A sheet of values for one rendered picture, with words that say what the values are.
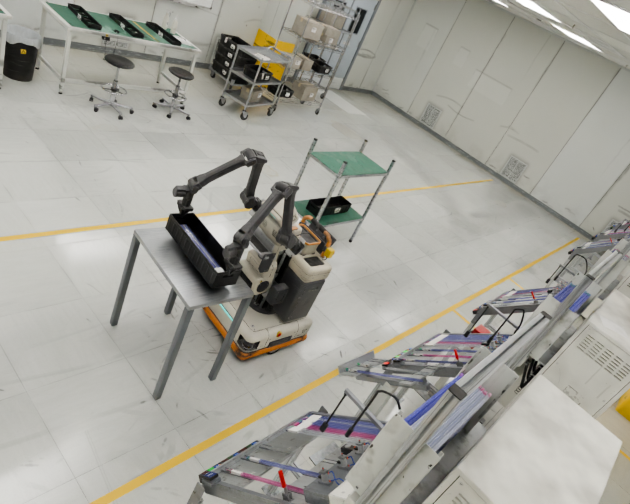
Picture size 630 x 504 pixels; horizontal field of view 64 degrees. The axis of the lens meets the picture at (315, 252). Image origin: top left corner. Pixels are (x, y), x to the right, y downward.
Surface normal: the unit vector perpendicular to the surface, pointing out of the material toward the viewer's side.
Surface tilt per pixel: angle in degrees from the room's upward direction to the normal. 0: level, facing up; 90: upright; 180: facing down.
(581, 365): 90
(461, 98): 90
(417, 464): 90
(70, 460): 0
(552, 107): 90
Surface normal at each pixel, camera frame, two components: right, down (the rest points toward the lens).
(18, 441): 0.39, -0.78
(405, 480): -0.64, 0.15
